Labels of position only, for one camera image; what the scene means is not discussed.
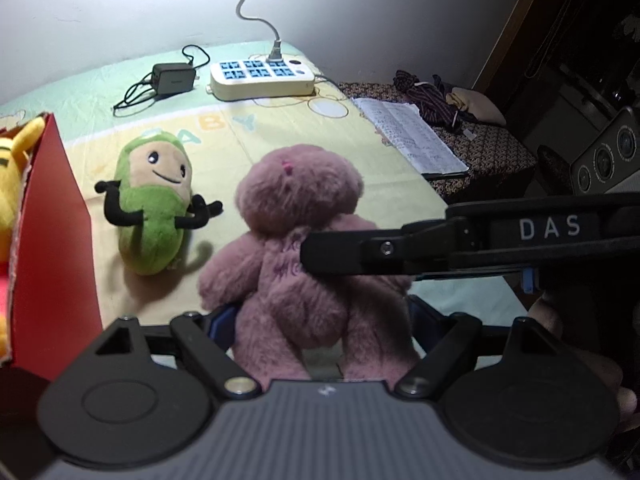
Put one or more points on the red cardboard box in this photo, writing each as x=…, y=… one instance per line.
x=55, y=240

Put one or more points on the pink plush bear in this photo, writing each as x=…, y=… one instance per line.
x=295, y=200

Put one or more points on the person's right hand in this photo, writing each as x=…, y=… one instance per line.
x=547, y=316

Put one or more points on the green plush toy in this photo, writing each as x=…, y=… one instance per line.
x=152, y=200

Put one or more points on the dark striped clothing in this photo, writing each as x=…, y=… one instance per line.
x=425, y=92

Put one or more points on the white power strip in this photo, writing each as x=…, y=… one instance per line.
x=260, y=82

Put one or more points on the brown patterned cloth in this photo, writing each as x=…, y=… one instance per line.
x=500, y=145

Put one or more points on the black charger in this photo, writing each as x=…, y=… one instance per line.
x=174, y=79

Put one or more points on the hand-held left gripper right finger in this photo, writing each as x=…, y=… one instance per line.
x=422, y=315

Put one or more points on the white paper notebook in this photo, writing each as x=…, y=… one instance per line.
x=415, y=135

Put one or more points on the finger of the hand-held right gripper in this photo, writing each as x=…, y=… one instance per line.
x=360, y=255

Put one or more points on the yellow plush tiger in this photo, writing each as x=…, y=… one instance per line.
x=12, y=180

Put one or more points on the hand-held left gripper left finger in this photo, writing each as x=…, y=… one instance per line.
x=222, y=322

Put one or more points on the beige cloth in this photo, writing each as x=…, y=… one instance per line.
x=477, y=105

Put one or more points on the printed baby blanket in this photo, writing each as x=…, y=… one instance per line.
x=325, y=150

